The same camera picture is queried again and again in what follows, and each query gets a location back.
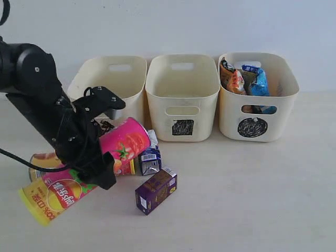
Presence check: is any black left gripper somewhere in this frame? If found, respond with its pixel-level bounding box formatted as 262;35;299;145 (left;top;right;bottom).
54;97;117;190

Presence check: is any pink chips can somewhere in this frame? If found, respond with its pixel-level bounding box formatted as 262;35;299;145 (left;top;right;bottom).
18;117;150;225

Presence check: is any blue white milk carton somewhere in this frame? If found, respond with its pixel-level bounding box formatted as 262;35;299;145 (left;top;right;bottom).
138;130;162;176

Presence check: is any purple drink carton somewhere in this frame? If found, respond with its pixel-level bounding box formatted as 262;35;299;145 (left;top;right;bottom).
135;166;177;215

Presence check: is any yellow chips can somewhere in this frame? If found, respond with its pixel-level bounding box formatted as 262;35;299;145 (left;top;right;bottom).
28;152;137;182

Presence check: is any orange noodle packet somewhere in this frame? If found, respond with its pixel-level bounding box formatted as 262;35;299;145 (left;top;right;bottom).
219;57;246;95

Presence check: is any blue noodle packet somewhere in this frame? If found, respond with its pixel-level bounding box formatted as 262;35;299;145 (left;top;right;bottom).
240;64;271;114

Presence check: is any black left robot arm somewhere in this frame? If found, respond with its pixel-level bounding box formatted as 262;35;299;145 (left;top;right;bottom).
1;42;125;190

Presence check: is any left cream plastic bin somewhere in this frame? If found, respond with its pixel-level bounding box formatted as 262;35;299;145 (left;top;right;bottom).
67;56;147;127

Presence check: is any cream plastic bin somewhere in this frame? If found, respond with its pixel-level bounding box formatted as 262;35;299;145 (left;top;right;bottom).
145;54;220;142
218;52;299;142
67;56;147;127

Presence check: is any middle cream plastic bin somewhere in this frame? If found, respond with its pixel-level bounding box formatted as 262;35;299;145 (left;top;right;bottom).
145;54;220;142

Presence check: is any right cream plastic bin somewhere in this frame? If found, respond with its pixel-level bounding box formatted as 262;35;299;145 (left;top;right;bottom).
218;52;299;142

